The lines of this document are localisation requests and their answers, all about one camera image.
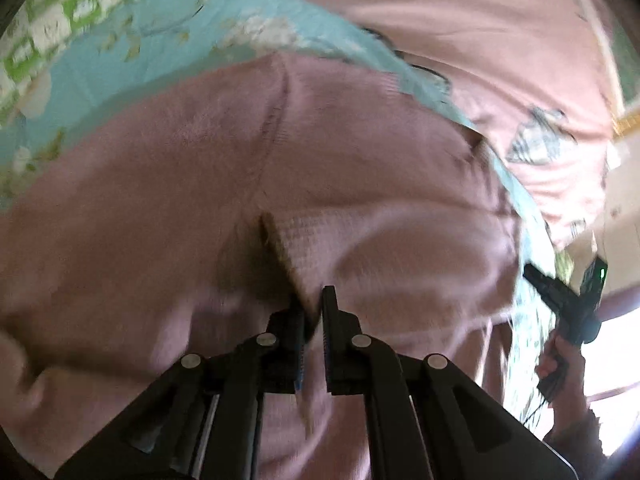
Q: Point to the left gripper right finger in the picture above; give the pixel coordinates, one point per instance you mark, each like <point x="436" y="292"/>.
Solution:
<point x="425" y="418"/>

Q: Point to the person's right hand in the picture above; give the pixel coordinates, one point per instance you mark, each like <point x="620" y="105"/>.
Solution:
<point x="569" y="404"/>

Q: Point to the teal floral bed sheet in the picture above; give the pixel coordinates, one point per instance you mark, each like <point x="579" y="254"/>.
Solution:
<point x="165" y="35"/>

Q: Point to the pink knit sweater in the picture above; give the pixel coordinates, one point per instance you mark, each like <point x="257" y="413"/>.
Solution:
<point x="353" y="185"/>

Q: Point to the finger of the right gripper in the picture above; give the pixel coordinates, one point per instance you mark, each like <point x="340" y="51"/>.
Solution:
<point x="542" y="284"/>

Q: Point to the green checkered small pillow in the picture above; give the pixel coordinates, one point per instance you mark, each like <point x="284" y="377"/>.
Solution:
<point x="39" y="31"/>

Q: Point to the pink heart-print quilt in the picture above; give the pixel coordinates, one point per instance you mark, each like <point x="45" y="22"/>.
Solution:
<point x="536" y="77"/>

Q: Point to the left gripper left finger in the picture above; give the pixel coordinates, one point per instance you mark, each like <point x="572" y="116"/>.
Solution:
<point x="202" y="418"/>

